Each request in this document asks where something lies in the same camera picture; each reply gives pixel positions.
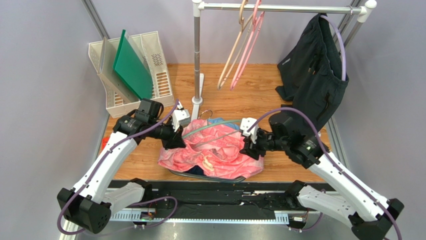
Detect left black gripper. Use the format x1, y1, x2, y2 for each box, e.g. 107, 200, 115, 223
148, 117, 186, 151

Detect green clothes hanger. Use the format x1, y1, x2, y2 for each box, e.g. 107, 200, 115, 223
182, 109, 241, 148

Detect pink patterned shorts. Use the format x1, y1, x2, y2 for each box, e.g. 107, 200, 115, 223
157, 119, 264, 179

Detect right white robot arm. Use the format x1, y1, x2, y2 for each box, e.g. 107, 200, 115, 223
240, 107, 404, 240

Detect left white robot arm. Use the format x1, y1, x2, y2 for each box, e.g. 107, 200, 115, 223
56, 98, 191, 235

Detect pink clothes hanger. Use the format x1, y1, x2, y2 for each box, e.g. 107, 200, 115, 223
230, 0, 265, 91

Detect dark hanging shorts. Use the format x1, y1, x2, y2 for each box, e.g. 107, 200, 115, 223
275, 13, 350, 130

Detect beige clothes hanger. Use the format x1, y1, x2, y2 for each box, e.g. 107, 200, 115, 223
216, 0, 253, 90

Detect purple clothes hanger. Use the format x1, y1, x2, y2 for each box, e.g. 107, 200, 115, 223
320, 14, 347, 82

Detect light blue garment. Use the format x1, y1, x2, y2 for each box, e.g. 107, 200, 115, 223
208, 117, 240, 130

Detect navy blue garment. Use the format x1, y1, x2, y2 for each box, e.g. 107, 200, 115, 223
185, 165, 206, 176

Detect grey laundry basket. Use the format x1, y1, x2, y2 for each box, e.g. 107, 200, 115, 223
169, 169, 246, 184

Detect red small box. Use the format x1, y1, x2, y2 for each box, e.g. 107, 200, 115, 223
100, 137, 110, 151

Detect green folder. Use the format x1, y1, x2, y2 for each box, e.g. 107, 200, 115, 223
112, 29, 154, 100

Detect grey folder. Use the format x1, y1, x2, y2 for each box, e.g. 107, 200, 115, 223
97, 36, 140, 104

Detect metal clothes rack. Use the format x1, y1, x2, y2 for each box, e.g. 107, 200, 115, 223
191, 0, 377, 121

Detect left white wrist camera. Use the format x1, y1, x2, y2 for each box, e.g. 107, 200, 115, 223
171, 100, 191, 132

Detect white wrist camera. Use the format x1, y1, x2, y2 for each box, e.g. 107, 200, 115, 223
239, 117, 259, 144
171, 100, 191, 132

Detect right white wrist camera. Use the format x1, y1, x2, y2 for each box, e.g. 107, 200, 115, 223
239, 117, 259, 144

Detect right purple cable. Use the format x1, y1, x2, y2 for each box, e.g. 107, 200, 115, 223
246, 107, 404, 240

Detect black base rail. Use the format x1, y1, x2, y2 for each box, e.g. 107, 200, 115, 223
109, 179, 320, 221

